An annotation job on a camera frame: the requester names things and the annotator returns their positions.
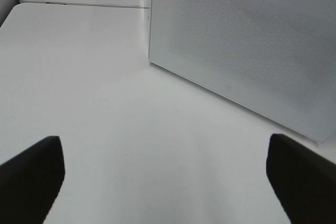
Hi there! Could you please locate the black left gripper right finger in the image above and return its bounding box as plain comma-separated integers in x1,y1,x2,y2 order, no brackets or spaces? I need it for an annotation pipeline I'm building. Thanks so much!
266,134,335,223

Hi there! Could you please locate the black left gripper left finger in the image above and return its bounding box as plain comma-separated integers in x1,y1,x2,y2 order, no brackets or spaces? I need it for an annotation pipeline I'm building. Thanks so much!
1,136,65,223

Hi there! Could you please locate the white microwave door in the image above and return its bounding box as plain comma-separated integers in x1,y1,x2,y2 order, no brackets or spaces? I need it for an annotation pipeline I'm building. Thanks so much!
149,0,335,142

